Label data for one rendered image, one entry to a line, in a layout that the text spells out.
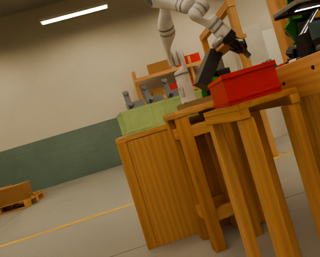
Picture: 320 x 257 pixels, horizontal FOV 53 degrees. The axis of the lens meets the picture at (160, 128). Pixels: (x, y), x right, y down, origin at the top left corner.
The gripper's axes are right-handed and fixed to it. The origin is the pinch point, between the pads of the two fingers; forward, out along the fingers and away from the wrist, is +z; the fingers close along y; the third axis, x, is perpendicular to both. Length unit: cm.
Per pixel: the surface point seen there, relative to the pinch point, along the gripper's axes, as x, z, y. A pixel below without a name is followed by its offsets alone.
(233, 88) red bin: 31.0, -3.3, -28.3
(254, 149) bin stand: 45, 15, -32
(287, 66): 4.2, 11.8, -20.9
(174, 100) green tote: 17, -3, 82
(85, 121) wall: 30, -65, 728
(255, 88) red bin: 26.2, 2.9, -30.1
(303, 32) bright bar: -14.8, 10.2, -18.6
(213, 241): 80, 59, 37
